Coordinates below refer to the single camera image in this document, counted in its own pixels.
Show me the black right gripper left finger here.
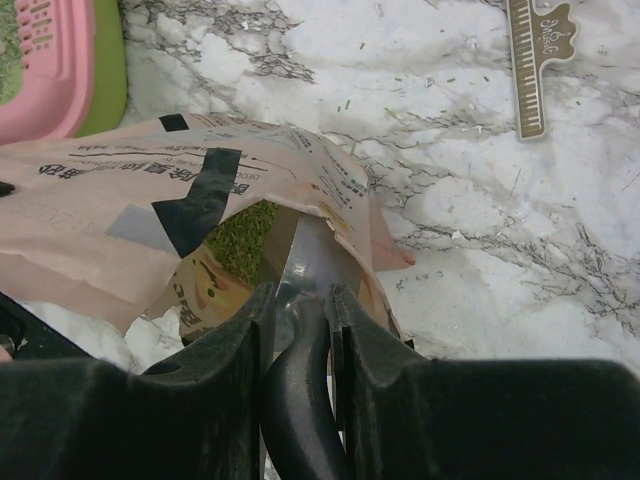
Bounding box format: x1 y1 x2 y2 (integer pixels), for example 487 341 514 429
1 284 275 479

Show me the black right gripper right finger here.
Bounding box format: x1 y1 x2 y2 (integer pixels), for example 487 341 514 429
329 286 639 479

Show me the silver metal litter scoop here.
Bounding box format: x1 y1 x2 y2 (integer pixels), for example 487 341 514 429
258 207 361 479

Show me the peach cat litter bag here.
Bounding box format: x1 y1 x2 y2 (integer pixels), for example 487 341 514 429
1 114 411 341

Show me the white bag sealing clip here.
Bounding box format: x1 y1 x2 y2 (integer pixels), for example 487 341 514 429
506 0 578 141

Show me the green cat litter pile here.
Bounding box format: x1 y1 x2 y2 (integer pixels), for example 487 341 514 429
205 200 277 286

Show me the pink green litter box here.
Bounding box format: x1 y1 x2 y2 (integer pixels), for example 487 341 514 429
1 0 127 144

